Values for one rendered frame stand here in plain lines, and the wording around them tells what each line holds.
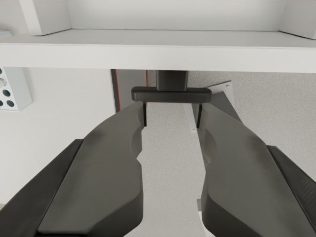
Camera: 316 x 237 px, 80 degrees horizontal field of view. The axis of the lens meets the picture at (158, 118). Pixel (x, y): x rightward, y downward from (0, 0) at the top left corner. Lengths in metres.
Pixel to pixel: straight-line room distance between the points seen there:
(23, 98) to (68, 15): 0.20
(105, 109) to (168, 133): 0.97
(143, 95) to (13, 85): 0.26
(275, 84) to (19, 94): 1.20
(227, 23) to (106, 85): 0.21
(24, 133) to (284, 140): 1.45
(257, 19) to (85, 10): 0.18
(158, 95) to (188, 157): 1.30
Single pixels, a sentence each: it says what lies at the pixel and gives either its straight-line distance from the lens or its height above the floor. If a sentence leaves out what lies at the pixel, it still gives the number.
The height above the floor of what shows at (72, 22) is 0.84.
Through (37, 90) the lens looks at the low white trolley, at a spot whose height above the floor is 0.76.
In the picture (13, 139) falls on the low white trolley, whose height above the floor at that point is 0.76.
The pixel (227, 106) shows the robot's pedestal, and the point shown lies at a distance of 1.03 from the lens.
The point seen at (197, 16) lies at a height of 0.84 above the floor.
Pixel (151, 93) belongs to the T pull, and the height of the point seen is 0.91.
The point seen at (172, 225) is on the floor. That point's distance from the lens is 2.16.
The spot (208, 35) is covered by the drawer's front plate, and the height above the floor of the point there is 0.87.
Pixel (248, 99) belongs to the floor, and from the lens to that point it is 1.27.
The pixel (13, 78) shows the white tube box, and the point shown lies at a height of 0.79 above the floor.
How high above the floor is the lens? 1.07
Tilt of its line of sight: 59 degrees down
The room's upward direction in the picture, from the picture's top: 174 degrees counter-clockwise
